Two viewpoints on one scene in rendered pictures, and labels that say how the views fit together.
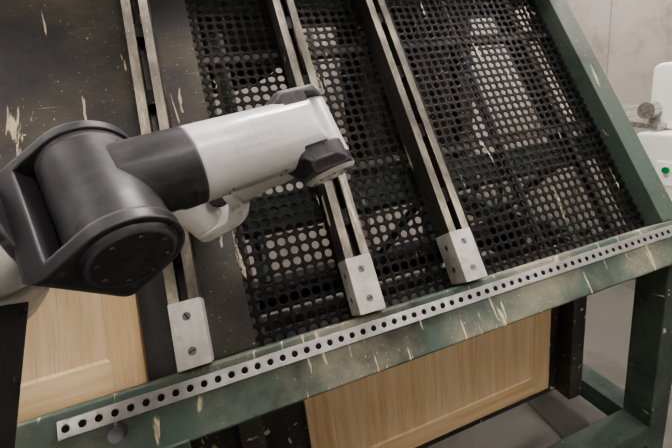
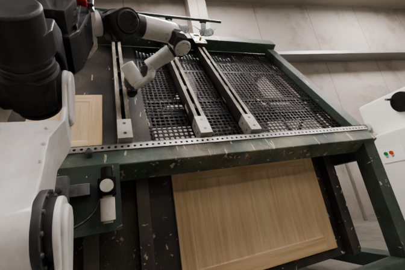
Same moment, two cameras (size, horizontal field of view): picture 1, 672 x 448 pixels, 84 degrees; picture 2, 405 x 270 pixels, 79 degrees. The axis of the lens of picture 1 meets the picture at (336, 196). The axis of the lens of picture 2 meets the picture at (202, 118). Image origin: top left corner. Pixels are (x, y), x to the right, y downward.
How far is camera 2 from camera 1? 86 cm
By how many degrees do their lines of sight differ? 33
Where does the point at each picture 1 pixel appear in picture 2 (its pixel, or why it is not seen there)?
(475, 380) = (282, 228)
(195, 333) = (127, 128)
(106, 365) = (85, 141)
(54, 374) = not seen: hidden behind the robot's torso
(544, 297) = (293, 141)
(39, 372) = not seen: hidden behind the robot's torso
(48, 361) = not seen: hidden behind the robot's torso
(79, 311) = (78, 125)
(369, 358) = (205, 149)
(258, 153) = (160, 23)
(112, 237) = (126, 9)
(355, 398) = (206, 221)
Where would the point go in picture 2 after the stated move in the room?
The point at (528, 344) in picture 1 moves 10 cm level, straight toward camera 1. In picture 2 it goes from (312, 209) to (311, 211)
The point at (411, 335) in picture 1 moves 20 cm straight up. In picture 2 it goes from (226, 145) to (219, 106)
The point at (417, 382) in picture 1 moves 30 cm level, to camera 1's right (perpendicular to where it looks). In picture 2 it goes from (244, 219) to (299, 210)
